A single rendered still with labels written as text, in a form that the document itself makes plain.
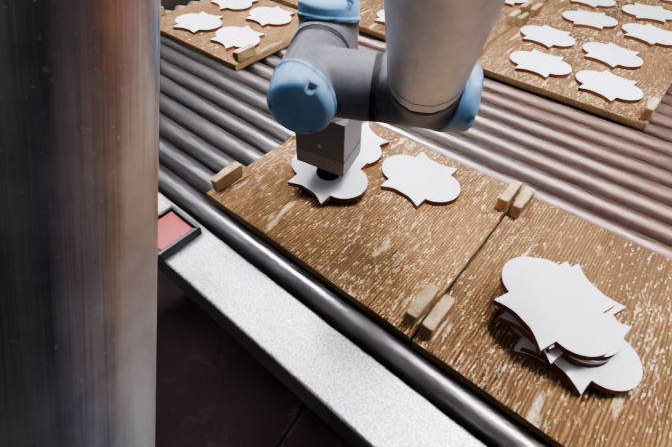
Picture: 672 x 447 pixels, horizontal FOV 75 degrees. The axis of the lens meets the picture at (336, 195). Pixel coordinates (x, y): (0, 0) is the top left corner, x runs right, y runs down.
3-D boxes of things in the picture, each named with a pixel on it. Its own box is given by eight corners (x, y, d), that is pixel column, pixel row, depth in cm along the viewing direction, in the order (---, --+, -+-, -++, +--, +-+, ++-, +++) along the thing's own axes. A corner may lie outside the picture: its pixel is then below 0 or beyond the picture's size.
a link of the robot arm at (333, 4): (285, 4, 49) (304, -28, 54) (291, 87, 57) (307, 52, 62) (354, 12, 48) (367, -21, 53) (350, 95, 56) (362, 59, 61)
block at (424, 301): (413, 330, 56) (416, 319, 54) (401, 322, 57) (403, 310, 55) (437, 299, 59) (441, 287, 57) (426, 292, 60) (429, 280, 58)
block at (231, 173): (218, 193, 74) (215, 181, 72) (211, 189, 75) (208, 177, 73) (244, 176, 77) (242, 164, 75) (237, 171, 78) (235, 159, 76)
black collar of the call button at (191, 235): (161, 262, 66) (158, 255, 65) (134, 237, 70) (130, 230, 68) (202, 233, 70) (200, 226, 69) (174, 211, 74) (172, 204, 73)
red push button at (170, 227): (163, 256, 67) (160, 250, 66) (141, 237, 70) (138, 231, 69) (195, 234, 70) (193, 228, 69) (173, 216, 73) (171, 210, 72)
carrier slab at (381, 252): (407, 343, 56) (409, 336, 55) (207, 199, 75) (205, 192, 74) (519, 197, 75) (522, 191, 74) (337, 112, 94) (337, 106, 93)
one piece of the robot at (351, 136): (383, 63, 64) (374, 145, 77) (329, 48, 67) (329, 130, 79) (347, 109, 57) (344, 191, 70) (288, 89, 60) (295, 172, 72)
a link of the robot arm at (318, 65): (367, 86, 41) (383, 29, 48) (254, 74, 43) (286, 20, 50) (364, 148, 47) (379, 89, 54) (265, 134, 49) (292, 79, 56)
